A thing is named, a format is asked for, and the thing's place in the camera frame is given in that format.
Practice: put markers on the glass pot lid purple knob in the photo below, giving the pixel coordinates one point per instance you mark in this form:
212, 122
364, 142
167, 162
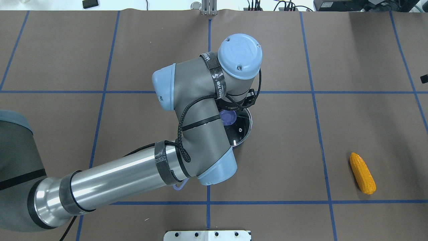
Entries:
237, 124

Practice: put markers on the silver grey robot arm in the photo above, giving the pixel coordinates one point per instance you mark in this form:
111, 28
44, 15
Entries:
195, 91

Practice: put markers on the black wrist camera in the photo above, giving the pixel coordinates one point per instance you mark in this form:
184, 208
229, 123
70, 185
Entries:
250, 98

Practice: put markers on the yellow corn cob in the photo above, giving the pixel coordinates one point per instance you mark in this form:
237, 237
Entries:
362, 174

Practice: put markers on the aluminium frame post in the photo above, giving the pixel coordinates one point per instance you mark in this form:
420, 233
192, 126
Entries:
209, 7

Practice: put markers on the small metal cylinder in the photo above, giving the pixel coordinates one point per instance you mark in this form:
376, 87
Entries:
196, 5

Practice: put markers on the small black square pad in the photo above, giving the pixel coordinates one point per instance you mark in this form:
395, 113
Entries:
87, 4

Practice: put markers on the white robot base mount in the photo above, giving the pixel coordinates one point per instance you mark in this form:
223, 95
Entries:
208, 235

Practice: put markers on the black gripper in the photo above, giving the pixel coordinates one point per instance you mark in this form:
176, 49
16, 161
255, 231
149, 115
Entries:
241, 123

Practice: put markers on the dark blue saucepan purple handle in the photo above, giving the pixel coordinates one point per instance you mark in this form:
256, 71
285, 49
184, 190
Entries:
210, 145

